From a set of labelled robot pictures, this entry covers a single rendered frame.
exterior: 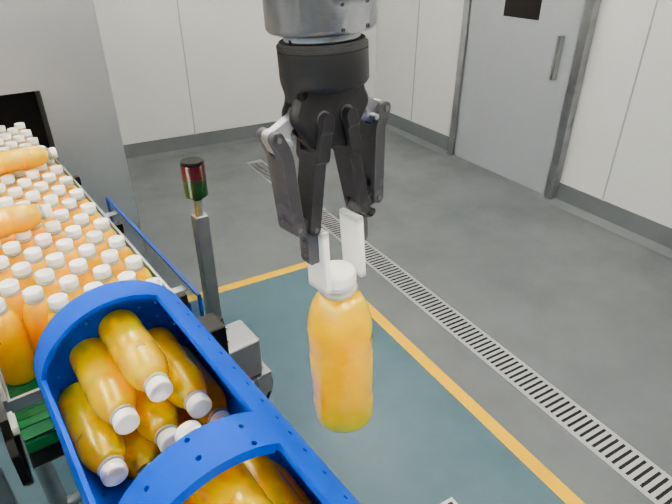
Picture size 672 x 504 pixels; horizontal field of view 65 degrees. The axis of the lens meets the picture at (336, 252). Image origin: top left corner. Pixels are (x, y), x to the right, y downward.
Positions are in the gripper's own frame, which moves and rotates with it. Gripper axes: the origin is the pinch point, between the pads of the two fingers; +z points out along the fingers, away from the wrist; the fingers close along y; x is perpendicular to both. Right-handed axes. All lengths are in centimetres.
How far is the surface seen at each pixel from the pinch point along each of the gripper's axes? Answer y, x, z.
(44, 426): -30, 63, 56
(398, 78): 381, 370, 102
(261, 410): -5.6, 11.5, 27.5
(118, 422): -20.4, 30.0, 34.0
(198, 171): 25, 89, 23
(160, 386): -13.5, 28.5, 30.2
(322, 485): -6.4, -2.9, 27.6
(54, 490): -35, 94, 105
